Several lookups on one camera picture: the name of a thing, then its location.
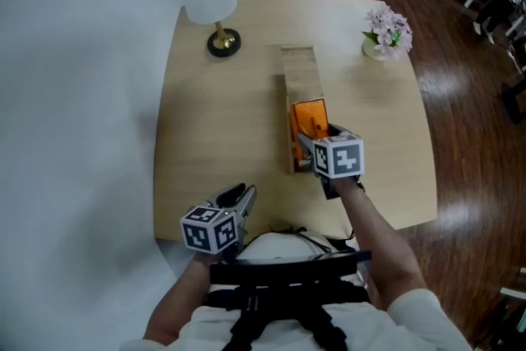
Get person's left forearm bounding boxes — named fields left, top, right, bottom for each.
left=142, top=249, right=215, bottom=347

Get wooden container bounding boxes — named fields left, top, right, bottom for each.
left=279, top=45, right=331, bottom=176

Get black chair base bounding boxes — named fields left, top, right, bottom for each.
left=500, top=76, right=526, bottom=125

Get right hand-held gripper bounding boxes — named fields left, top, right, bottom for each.
left=296, top=122, right=367, bottom=201

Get person's right forearm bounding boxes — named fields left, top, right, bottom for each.
left=331, top=175, right=429, bottom=312

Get black chest harness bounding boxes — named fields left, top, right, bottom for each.
left=204, top=249, right=374, bottom=351

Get pink flowers in white pot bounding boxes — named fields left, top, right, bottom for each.
left=361, top=4, right=414, bottom=62

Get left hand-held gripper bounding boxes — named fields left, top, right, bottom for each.
left=179, top=183, right=259, bottom=261

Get grey metal chair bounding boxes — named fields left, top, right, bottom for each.
left=487, top=266, right=526, bottom=347

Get person's white shirt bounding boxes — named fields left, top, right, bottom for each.
left=118, top=230, right=473, bottom=351

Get black cable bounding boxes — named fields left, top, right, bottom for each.
left=269, top=219, right=358, bottom=260

